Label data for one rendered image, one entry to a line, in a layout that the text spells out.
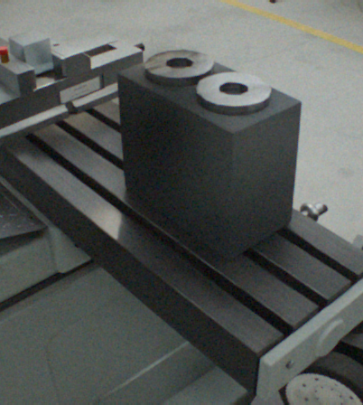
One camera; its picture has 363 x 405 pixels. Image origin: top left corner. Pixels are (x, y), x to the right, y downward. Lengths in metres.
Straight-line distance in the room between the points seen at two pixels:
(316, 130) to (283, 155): 2.20
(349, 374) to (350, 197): 1.50
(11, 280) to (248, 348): 0.48
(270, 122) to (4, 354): 0.64
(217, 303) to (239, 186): 0.14
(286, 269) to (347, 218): 1.66
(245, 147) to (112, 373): 0.76
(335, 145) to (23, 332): 2.02
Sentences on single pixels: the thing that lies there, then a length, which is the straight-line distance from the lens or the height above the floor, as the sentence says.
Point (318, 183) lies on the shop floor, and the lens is 2.63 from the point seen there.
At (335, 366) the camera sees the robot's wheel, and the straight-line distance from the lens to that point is 1.16.
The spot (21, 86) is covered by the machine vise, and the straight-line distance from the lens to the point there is 1.09.
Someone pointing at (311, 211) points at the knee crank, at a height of 0.53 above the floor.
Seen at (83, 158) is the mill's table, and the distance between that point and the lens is 1.03.
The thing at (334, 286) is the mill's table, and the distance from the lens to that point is 0.80.
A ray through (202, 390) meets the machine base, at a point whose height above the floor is 0.20.
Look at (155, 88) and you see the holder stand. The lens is 0.81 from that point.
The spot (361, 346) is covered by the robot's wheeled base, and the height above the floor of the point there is 0.61.
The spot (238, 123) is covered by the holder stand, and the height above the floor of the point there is 1.12.
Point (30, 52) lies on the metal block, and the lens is 1.12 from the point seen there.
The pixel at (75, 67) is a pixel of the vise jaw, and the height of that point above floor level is 1.02.
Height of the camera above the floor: 1.48
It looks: 37 degrees down
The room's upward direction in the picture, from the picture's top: 1 degrees counter-clockwise
